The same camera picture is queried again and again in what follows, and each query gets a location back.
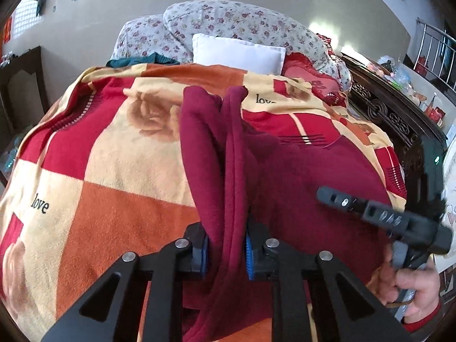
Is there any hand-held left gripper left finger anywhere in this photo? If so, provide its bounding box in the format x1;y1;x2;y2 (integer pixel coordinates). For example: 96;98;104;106
41;223;209;342

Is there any person's right forearm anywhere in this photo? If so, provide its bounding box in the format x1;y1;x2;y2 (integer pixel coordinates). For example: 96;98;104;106
402;301;446;334

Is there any maroon fleece garment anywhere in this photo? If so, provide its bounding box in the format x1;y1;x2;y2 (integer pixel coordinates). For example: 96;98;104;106
180;85;396;342

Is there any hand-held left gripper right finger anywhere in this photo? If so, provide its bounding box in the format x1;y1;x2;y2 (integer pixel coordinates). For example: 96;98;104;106
245;217;412;342

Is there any floral quilt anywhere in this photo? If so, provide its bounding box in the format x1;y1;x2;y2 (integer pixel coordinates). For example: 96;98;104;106
110;0;353;89

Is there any teal cloth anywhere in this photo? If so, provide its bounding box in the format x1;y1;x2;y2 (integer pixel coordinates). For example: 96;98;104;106
106;53;180;69

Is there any carved dark wooden headboard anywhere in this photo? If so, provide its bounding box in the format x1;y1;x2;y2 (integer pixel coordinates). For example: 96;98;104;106
335;53;449;186

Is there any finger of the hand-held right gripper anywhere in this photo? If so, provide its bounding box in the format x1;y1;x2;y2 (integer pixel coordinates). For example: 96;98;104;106
316;186;433;237

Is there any red orange rose printed blanket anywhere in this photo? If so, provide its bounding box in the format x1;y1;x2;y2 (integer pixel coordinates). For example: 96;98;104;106
0;62;408;333

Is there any red frilled pillow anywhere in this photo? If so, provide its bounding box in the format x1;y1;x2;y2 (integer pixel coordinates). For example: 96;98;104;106
283;52;349;106

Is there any white pillow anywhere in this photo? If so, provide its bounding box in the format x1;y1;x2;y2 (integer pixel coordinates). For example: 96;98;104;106
192;33;286;76

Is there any metal stair railing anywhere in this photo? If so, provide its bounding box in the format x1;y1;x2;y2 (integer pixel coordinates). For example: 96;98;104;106
404;18;456;92

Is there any red wall decoration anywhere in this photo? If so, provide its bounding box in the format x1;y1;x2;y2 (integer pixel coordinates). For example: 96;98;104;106
2;18;14;44

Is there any dark wooden chair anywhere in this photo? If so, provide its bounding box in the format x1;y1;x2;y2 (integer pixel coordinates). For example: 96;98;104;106
0;46;51;186

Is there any person's right hand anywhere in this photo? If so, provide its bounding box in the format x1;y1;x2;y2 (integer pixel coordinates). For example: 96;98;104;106
376;253;443;325

